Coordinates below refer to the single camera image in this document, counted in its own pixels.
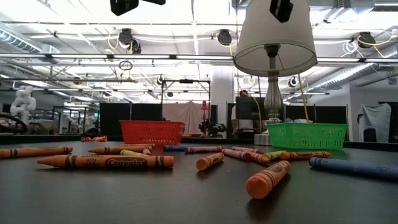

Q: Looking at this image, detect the yellow crayon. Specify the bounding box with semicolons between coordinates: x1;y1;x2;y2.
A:
119;149;147;157
263;150;286;161

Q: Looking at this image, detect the red crayon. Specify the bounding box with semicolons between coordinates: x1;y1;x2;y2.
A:
248;151;271;165

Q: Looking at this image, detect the white shade table lamp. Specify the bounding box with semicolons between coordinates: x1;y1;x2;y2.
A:
233;0;318;146

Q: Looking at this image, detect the long ceiling light bar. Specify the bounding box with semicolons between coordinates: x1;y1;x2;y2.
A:
316;57;398;63
0;53;234;61

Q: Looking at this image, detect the white pillar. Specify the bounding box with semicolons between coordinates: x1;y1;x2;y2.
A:
211;67;236;138

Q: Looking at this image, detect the black screen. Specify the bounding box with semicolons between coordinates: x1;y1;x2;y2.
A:
235;96;267;121

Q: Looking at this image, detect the black partition panel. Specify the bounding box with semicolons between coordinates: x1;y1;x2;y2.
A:
99;102;162;136
284;105;348;124

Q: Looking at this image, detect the red plastic basket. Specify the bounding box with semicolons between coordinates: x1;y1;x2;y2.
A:
119;119;186;147

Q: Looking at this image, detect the green plastic basket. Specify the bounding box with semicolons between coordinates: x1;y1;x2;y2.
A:
266;122;349;151

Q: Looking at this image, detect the grey cloth cover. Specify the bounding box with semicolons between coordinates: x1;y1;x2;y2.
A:
356;103;392;143

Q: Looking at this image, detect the black hanging cable loop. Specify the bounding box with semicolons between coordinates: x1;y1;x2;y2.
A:
119;60;134;72

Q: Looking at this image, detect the black background frame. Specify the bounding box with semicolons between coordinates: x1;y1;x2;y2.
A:
160;79;212;138

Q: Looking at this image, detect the yellow hanging power cord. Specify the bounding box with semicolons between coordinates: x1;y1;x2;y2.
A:
252;96;262;133
297;73;310;124

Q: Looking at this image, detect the silver ceiling duct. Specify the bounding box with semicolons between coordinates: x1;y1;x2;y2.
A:
306;51;398;93
0;27;43;54

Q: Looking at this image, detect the black framed robot enclosure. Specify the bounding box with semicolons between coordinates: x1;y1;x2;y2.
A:
52;105;101;135

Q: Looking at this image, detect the black aluminium rig frame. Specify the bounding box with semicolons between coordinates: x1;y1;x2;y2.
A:
0;133;398;151

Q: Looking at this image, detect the black curved hose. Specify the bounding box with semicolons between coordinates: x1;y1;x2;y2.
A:
0;112;29;135

